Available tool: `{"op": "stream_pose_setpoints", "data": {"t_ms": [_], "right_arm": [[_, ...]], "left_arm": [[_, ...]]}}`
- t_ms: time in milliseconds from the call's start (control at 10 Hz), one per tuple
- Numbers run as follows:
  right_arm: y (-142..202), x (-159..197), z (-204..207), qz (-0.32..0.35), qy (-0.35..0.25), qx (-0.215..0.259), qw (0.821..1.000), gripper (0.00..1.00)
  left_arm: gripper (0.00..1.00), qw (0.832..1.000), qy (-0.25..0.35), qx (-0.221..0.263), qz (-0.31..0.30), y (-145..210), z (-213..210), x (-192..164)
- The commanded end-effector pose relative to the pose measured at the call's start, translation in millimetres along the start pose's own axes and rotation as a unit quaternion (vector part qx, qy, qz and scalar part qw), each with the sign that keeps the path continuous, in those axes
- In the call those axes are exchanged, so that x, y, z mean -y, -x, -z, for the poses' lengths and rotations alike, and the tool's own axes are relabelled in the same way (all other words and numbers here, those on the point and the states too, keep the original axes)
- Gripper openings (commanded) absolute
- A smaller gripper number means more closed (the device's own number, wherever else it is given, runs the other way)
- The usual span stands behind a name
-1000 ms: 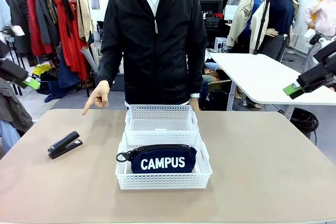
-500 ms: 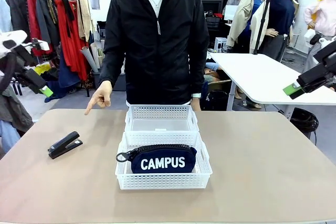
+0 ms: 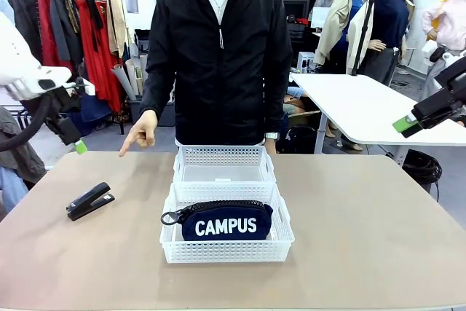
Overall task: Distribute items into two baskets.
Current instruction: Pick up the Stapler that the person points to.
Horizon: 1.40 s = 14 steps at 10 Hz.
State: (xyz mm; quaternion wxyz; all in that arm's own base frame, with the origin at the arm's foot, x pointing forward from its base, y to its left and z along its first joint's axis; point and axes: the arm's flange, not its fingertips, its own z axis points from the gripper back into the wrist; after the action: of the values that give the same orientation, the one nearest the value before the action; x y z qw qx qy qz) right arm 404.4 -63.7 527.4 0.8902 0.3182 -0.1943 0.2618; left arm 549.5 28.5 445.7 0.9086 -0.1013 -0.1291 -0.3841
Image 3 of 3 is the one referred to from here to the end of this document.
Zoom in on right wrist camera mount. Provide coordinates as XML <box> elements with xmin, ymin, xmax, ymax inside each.
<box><xmin>422</xmin><ymin>39</ymin><xmax>458</xmax><ymax>70</ymax></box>

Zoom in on large white perforated basket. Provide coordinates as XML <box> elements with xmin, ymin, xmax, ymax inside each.
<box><xmin>159</xmin><ymin>181</ymin><xmax>296</xmax><ymax>264</ymax></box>

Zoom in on grey paper roll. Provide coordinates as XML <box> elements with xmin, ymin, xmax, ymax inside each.
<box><xmin>110</xmin><ymin>63</ymin><xmax>138</xmax><ymax>101</ymax></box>

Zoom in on white background table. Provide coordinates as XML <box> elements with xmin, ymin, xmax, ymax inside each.
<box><xmin>290</xmin><ymin>71</ymin><xmax>419</xmax><ymax>159</ymax></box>

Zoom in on blue jeans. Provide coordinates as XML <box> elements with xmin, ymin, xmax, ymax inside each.
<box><xmin>0</xmin><ymin>166</ymin><xmax>30</xmax><ymax>214</ymax></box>

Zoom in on beige hanging garment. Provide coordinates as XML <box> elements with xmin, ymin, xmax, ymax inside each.
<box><xmin>106</xmin><ymin>0</ymin><xmax>129</xmax><ymax>59</ymax></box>

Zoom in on person right forearm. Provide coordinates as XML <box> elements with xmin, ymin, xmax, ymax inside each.
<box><xmin>139</xmin><ymin>66</ymin><xmax>177</xmax><ymax>118</ymax></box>

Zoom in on dark grey hanging garment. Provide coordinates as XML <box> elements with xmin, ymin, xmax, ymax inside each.
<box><xmin>9</xmin><ymin>0</ymin><xmax>45</xmax><ymax>65</ymax></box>

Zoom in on black stapler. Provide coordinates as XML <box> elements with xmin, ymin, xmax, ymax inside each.
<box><xmin>66</xmin><ymin>181</ymin><xmax>117</xmax><ymax>222</ymax></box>

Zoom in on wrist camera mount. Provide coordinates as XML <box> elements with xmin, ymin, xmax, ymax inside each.
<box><xmin>71</xmin><ymin>76</ymin><xmax>96</xmax><ymax>98</ymax></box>
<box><xmin>422</xmin><ymin>39</ymin><xmax>458</xmax><ymax>70</ymax></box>

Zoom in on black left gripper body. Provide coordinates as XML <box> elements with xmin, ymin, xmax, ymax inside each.
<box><xmin>44</xmin><ymin>86</ymin><xmax>82</xmax><ymax>147</ymax></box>

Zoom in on navy blue cloth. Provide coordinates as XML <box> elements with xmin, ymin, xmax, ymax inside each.
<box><xmin>67</xmin><ymin>84</ymin><xmax>113</xmax><ymax>133</ymax></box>

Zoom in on red hanging jacket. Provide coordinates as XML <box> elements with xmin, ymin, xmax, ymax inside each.
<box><xmin>37</xmin><ymin>0</ymin><xmax>74</xmax><ymax>70</ymax></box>

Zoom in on olive jacket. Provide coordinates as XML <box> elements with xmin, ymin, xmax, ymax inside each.
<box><xmin>0</xmin><ymin>106</ymin><xmax>48</xmax><ymax>185</ymax></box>

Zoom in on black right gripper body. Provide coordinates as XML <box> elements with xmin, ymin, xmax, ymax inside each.
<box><xmin>411</xmin><ymin>87</ymin><xmax>466</xmax><ymax>130</ymax></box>

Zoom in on mannequin navy top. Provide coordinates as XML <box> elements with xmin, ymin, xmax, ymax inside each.
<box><xmin>358</xmin><ymin>0</ymin><xmax>416</xmax><ymax>87</ymax></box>

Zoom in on person right hand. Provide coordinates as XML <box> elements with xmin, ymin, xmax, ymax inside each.
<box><xmin>118</xmin><ymin>109</ymin><xmax>159</xmax><ymax>159</ymax></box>

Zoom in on grey hanging jacket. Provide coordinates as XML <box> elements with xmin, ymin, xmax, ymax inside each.
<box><xmin>49</xmin><ymin>0</ymin><xmax>85</xmax><ymax>67</ymax></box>

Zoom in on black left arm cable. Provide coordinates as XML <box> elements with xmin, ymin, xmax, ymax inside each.
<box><xmin>0</xmin><ymin>93</ymin><xmax>54</xmax><ymax>153</ymax></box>

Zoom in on black clothes rack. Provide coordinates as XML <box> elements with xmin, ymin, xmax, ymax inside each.
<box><xmin>0</xmin><ymin>0</ymin><xmax>127</xmax><ymax>136</ymax></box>

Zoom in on mannequin beige coat black hat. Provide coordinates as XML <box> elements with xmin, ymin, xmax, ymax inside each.
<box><xmin>313</xmin><ymin>0</ymin><xmax>379</xmax><ymax>76</ymax></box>

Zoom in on black hanging scarf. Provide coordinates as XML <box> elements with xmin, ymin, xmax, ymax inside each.
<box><xmin>84</xmin><ymin>0</ymin><xmax>105</xmax><ymax>53</ymax></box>

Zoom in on black cable coil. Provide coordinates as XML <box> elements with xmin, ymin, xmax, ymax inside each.
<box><xmin>401</xmin><ymin>149</ymin><xmax>443</xmax><ymax>185</ymax></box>

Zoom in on long red hanging dress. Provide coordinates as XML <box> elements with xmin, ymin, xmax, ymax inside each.
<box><xmin>75</xmin><ymin>0</ymin><xmax>124</xmax><ymax>114</ymax></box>

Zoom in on small white perforated basket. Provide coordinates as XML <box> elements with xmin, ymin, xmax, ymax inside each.
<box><xmin>172</xmin><ymin>144</ymin><xmax>277</xmax><ymax>202</ymax></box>

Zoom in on navy CAMPUS pencil case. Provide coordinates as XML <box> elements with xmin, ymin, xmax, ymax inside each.
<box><xmin>160</xmin><ymin>199</ymin><xmax>275</xmax><ymax>243</ymax></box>

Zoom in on black bag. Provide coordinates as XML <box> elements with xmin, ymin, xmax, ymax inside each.
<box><xmin>283</xmin><ymin>125</ymin><xmax>317</xmax><ymax>155</ymax></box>

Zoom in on beige paper roll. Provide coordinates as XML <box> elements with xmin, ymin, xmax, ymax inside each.
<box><xmin>138</xmin><ymin>52</ymin><xmax>150</xmax><ymax>82</ymax></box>

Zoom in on white laptop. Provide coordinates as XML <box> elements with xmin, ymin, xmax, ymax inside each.
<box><xmin>310</xmin><ymin>6</ymin><xmax>331</xmax><ymax>29</ymax></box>

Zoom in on person left forearm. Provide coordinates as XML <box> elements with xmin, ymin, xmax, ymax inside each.
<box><xmin>261</xmin><ymin>77</ymin><xmax>294</xmax><ymax>135</ymax></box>

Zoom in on mannequin pink sweater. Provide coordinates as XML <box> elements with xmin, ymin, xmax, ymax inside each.
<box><xmin>421</xmin><ymin>0</ymin><xmax>466</xmax><ymax>101</ymax></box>

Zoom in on person torso black jacket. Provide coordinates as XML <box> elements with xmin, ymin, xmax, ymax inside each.
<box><xmin>140</xmin><ymin>0</ymin><xmax>294</xmax><ymax>146</ymax></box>

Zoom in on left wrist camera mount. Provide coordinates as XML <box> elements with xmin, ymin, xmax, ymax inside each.
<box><xmin>71</xmin><ymin>76</ymin><xmax>96</xmax><ymax>98</ymax></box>

